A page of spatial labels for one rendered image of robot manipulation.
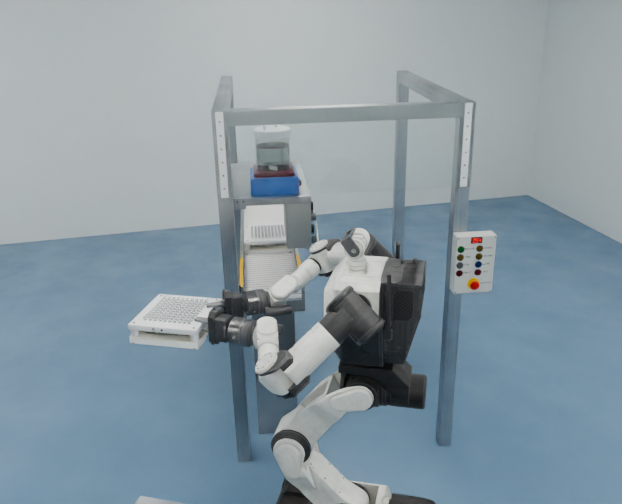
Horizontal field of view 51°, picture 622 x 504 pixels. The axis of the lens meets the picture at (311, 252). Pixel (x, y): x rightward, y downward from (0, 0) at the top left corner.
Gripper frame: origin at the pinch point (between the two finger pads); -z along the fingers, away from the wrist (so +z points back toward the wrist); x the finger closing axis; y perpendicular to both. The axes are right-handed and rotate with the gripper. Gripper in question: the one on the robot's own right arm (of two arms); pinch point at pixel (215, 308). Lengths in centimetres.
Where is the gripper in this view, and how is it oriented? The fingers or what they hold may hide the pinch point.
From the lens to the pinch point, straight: 230.2
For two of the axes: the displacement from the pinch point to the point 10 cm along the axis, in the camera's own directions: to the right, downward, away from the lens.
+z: 9.4, -1.3, 3.1
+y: -3.3, -3.5, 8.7
